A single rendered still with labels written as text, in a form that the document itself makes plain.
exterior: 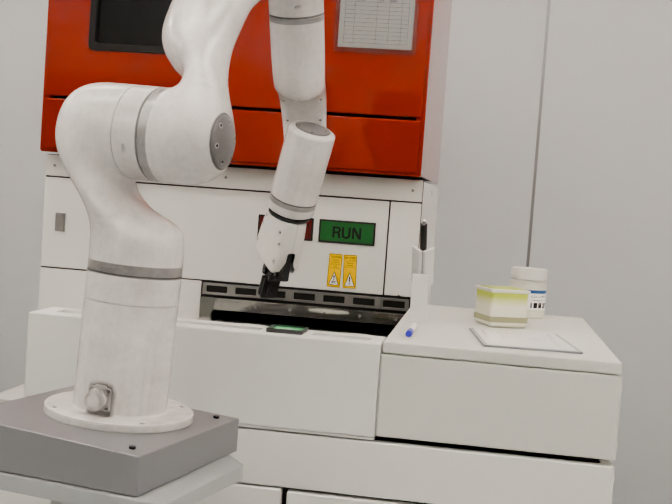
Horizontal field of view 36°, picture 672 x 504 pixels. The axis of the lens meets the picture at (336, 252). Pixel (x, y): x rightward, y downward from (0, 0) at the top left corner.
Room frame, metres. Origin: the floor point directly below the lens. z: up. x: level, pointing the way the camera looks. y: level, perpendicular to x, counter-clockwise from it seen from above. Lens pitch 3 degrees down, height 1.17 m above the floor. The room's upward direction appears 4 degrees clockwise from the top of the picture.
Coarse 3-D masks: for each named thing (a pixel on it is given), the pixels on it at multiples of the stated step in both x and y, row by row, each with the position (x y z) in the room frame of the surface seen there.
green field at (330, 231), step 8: (328, 224) 2.18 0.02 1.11; (336, 224) 2.18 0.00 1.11; (344, 224) 2.17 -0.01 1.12; (352, 224) 2.17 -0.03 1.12; (360, 224) 2.17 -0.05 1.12; (368, 224) 2.17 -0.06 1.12; (328, 232) 2.18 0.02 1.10; (336, 232) 2.18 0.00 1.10; (344, 232) 2.17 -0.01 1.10; (352, 232) 2.17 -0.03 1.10; (360, 232) 2.17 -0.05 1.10; (368, 232) 2.17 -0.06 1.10; (328, 240) 2.18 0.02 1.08; (336, 240) 2.18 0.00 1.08; (344, 240) 2.17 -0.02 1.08; (352, 240) 2.17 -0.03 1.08; (360, 240) 2.17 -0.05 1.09; (368, 240) 2.17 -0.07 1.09
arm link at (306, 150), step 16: (288, 128) 1.79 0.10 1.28; (304, 128) 1.79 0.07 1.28; (320, 128) 1.81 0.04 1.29; (288, 144) 1.79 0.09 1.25; (304, 144) 1.77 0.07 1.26; (320, 144) 1.77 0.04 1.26; (288, 160) 1.79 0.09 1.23; (304, 160) 1.78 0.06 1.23; (320, 160) 1.79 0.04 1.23; (288, 176) 1.80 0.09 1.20; (304, 176) 1.79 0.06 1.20; (320, 176) 1.81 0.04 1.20; (272, 192) 1.83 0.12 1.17; (288, 192) 1.80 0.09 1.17; (304, 192) 1.80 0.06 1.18
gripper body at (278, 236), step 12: (264, 216) 1.89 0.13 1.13; (276, 216) 1.83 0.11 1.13; (264, 228) 1.88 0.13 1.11; (276, 228) 1.84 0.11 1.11; (288, 228) 1.82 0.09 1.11; (300, 228) 1.83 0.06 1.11; (264, 240) 1.88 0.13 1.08; (276, 240) 1.84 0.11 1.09; (288, 240) 1.83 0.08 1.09; (300, 240) 1.84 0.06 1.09; (264, 252) 1.88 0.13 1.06; (276, 252) 1.84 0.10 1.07; (288, 252) 1.84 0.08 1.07; (300, 252) 1.85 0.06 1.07; (276, 264) 1.84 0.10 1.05
